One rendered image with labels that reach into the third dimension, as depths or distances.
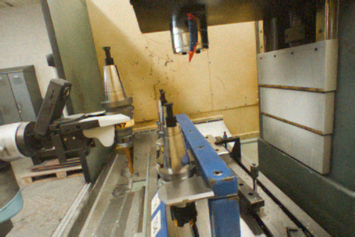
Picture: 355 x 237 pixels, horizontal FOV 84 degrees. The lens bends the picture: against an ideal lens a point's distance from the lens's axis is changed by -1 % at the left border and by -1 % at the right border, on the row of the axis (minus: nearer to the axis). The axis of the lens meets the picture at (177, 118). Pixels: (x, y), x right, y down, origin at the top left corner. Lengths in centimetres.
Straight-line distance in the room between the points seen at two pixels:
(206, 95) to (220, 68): 29
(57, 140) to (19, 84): 507
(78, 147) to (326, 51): 82
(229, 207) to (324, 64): 69
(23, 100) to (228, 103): 454
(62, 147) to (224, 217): 31
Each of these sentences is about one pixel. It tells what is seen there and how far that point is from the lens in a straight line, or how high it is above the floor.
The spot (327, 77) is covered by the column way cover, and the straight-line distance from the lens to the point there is 89.
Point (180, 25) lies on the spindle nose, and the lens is 85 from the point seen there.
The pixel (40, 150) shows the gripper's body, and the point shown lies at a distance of 49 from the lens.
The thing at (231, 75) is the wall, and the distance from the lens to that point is 203.
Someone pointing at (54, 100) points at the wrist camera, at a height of 135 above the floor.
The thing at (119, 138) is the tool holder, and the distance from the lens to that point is 42.
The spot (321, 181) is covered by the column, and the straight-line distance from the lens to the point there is 106.
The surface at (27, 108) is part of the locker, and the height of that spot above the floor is 105.
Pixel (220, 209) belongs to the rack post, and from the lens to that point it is 31.
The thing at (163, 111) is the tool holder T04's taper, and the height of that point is 128.
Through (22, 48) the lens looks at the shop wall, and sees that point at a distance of 602.
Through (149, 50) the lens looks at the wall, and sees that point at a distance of 190.
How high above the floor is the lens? 137
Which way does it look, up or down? 13 degrees down
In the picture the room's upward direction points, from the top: 8 degrees counter-clockwise
